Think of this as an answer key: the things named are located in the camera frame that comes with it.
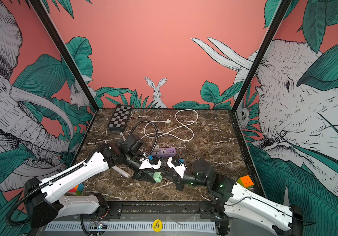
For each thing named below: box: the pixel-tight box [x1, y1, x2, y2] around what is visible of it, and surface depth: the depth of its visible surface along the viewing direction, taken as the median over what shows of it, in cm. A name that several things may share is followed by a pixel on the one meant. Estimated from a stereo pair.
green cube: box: [152, 171, 163, 183], surface depth 65 cm
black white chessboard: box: [108, 104, 133, 132], surface depth 113 cm
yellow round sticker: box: [152, 219, 163, 233], surface depth 71 cm
